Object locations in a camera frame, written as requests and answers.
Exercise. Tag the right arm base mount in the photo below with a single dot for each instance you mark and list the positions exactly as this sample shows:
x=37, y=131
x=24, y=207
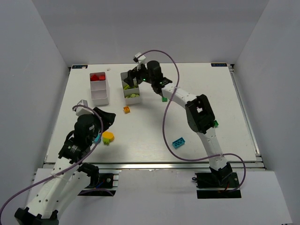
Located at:
x=208, y=187

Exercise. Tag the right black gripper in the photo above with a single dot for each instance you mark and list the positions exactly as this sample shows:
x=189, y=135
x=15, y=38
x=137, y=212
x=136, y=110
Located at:
x=135, y=73

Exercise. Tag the pale green lego piece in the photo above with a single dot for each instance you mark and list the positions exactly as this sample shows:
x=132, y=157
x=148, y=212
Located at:
x=134, y=95

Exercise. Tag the orange small lego brick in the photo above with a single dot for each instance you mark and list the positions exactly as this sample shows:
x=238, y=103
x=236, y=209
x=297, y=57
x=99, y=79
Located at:
x=126, y=109

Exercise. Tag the blue heart lego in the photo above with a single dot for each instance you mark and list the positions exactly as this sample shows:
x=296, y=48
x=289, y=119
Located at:
x=97, y=139

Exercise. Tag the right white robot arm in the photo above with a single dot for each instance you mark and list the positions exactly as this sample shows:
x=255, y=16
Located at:
x=200, y=116

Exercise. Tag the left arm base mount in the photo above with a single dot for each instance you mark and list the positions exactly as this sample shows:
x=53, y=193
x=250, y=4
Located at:
x=101, y=184

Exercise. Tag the red 2x3 lego brick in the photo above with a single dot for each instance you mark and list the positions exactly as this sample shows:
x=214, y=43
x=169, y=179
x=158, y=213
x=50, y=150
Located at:
x=94, y=77

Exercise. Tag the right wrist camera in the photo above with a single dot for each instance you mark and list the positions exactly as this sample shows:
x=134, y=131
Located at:
x=140, y=59

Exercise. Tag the green lego lower right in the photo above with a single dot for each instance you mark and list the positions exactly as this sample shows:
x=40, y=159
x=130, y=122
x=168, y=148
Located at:
x=216, y=124

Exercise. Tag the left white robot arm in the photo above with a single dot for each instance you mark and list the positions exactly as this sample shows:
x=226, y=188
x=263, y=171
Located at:
x=70, y=174

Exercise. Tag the yellow heart lego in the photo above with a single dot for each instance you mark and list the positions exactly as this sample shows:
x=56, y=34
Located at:
x=107, y=137

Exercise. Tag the white divided container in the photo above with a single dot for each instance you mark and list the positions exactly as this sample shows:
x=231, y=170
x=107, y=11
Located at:
x=130, y=101
x=100, y=90

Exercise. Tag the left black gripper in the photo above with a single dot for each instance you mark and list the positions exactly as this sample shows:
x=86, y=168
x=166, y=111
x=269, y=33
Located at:
x=101, y=117

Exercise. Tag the left white divided container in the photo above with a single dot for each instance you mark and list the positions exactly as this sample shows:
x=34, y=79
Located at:
x=100, y=90

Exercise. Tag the right white divided container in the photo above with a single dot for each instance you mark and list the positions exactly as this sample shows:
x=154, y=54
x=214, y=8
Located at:
x=130, y=101

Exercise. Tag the blue 2x3 lego brick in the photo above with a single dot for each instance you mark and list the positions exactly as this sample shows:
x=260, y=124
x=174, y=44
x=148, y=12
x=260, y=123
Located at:
x=178, y=143

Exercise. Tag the lime 2x3 lego brick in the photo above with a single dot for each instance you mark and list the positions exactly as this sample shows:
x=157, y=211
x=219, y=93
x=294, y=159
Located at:
x=127, y=87

